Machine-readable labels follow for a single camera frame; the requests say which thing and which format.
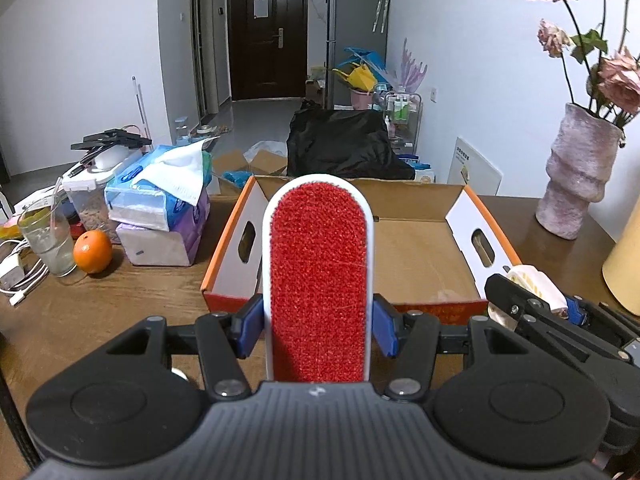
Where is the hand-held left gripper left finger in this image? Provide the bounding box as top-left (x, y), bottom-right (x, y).
top-left (95, 294), bottom-right (265, 402)

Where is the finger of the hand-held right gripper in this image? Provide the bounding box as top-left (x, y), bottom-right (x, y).
top-left (567, 297), bottom-right (640, 347)
top-left (484, 274), bottom-right (626, 361)

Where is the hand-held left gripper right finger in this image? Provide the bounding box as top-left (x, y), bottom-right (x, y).
top-left (372, 294), bottom-right (538, 403)

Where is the red lint brush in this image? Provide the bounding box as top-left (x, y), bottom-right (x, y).
top-left (262, 173), bottom-right (375, 383)

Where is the yellow thermos jug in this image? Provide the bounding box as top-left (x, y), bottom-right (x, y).
top-left (602, 200), bottom-right (640, 317)

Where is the purple tissue pack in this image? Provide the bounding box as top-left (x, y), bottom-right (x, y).
top-left (116, 187), bottom-right (212, 266)

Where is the pink textured vase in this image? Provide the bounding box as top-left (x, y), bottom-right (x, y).
top-left (536, 102), bottom-right (626, 241)

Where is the white panel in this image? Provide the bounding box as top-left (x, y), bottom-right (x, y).
top-left (447, 136), bottom-right (502, 196)

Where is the small cardboard box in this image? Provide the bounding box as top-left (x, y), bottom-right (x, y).
top-left (212, 147), bottom-right (289, 196)

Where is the blue tissue pack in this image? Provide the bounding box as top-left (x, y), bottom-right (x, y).
top-left (104, 140), bottom-right (221, 233)

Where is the blue packet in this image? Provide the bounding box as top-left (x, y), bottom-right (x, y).
top-left (400, 155), bottom-right (436, 182)

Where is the orange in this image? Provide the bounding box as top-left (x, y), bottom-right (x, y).
top-left (73, 230), bottom-right (113, 275)

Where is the white plastic bag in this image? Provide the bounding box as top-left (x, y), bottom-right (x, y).
top-left (243, 140), bottom-right (288, 162)

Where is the black cloth bundle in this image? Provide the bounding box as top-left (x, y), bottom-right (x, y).
top-left (286, 100), bottom-right (416, 181)

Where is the clear plastic food container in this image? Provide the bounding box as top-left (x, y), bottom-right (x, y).
top-left (61, 162), bottom-right (126, 245)

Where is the metal trolley cart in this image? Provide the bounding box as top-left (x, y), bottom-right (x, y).
top-left (380, 87), bottom-right (424, 153)

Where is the clear drinking glass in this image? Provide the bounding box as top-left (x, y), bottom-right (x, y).
top-left (17, 202), bottom-right (76, 277)

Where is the white round device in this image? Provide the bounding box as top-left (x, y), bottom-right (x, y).
top-left (94, 145), bottom-right (132, 171)

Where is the group of toiletry bottles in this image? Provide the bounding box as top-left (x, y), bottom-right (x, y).
top-left (384, 95), bottom-right (413, 138)

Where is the black folding stand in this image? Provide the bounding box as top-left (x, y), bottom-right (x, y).
top-left (70, 129), bottom-right (153, 152)

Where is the pink bucket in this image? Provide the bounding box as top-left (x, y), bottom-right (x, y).
top-left (350, 87), bottom-right (376, 111)

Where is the bunch of dried pink roses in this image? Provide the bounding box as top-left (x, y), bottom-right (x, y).
top-left (509, 0), bottom-right (640, 128)

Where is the white flat box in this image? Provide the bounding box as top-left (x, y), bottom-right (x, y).
top-left (14, 185), bottom-right (63, 216)

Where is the yellow bag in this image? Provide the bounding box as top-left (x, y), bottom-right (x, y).
top-left (334, 62), bottom-right (377, 92)

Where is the dark brown door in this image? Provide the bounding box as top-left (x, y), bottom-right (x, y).
top-left (226, 0), bottom-right (308, 102)

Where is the glass side door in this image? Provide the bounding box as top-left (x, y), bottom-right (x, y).
top-left (191, 0), bottom-right (214, 122)

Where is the grey refrigerator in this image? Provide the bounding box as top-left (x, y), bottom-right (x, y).
top-left (326, 0), bottom-right (391, 111)

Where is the white charger with cables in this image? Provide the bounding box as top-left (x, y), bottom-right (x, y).
top-left (0, 239), bottom-right (51, 307)

